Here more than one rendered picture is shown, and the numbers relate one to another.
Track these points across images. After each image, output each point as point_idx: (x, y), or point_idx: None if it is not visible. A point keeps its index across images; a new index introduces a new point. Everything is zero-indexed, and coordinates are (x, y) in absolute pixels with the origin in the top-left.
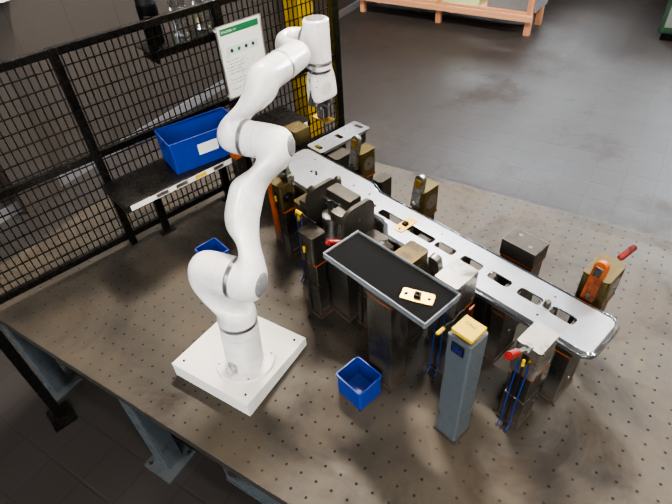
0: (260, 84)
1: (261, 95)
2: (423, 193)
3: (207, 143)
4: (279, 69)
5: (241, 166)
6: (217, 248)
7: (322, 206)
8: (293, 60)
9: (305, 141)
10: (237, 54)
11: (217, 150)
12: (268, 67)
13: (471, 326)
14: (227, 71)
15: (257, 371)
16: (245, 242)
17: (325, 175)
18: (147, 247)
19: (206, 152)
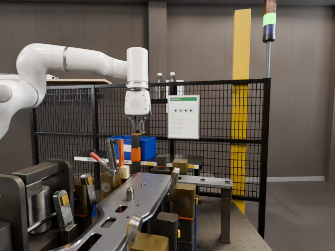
0: (21, 52)
1: (18, 59)
2: (127, 245)
3: (125, 146)
4: (41, 48)
5: (134, 167)
6: (95, 208)
7: (51, 183)
8: (67, 51)
9: (181, 173)
10: (178, 113)
11: (129, 153)
12: (33, 44)
13: None
14: (170, 121)
15: None
16: None
17: (143, 189)
18: (94, 192)
19: (123, 151)
